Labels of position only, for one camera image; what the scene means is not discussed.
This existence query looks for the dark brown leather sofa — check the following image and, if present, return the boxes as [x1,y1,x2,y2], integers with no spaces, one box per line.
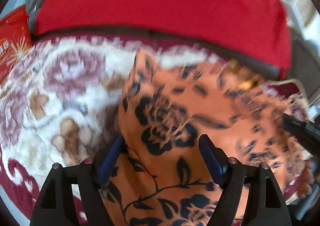
[25,0,319,101]

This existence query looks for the red gift box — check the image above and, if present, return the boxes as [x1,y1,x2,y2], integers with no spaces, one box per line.
[0,5,33,83]

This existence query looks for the red velvet blanket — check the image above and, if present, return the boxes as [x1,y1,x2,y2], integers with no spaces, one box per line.
[35,0,291,76]

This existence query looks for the floral plush blanket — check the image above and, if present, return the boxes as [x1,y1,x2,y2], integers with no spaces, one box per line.
[0,33,313,226]

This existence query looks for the orange black floral garment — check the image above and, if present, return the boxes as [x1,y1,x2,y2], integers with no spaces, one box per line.
[105,50,314,225]

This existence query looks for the person's right hand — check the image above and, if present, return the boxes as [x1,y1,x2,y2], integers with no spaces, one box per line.
[297,165,315,199]

